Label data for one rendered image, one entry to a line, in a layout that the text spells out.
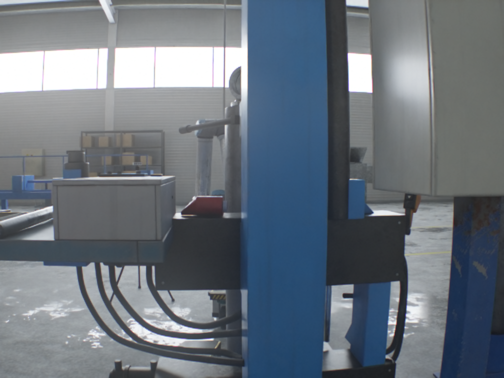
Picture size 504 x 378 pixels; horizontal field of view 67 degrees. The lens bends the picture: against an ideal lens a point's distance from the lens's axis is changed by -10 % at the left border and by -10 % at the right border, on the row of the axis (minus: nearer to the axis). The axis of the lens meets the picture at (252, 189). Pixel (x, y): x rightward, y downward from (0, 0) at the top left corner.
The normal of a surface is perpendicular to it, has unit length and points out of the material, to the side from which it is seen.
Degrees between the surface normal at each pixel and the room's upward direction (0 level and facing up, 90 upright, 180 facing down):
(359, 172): 90
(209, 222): 90
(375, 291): 90
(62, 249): 90
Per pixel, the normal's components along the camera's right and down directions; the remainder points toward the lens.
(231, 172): -0.70, 0.04
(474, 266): 0.11, 0.04
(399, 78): -0.99, 0.00
